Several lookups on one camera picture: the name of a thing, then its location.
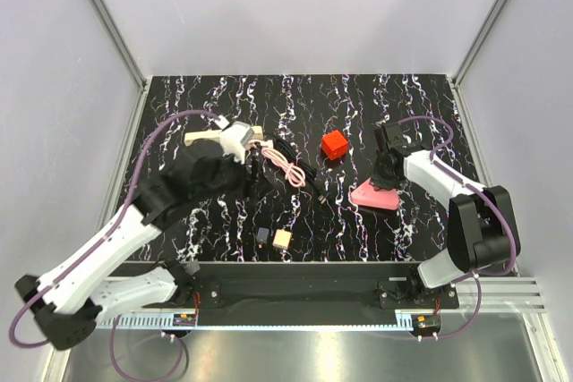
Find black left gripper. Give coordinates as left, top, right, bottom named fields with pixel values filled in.
left=195, top=145, right=275, bottom=205

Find pink triangular socket block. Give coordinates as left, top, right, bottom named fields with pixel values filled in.
left=350, top=178, right=399, bottom=210

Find red block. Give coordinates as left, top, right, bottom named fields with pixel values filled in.
left=321, top=130, right=349, bottom=160

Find beige power strip red sockets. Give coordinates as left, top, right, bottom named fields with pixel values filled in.
left=184, top=125, right=264, bottom=146

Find dark grey plug block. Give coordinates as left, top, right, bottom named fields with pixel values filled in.
left=256, top=227, right=269, bottom=247

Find pink plug adapter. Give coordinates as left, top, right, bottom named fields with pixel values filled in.
left=272, top=229, right=292, bottom=250

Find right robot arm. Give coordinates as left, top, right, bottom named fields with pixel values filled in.
left=370, top=121, right=521, bottom=308

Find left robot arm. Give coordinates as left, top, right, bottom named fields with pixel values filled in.
left=14, top=139, right=260, bottom=351

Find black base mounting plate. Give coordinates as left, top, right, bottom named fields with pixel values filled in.
left=194, top=262, right=459, bottom=327

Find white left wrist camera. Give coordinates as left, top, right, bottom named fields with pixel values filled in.
left=219, top=122, right=254, bottom=165

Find black power strip cable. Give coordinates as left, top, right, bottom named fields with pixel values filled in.
left=263, top=131, right=330, bottom=207

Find pink coiled power cable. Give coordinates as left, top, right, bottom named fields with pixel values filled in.
left=254, top=138, right=308, bottom=190

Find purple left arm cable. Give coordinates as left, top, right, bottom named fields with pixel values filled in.
left=8, top=109, right=229, bottom=378

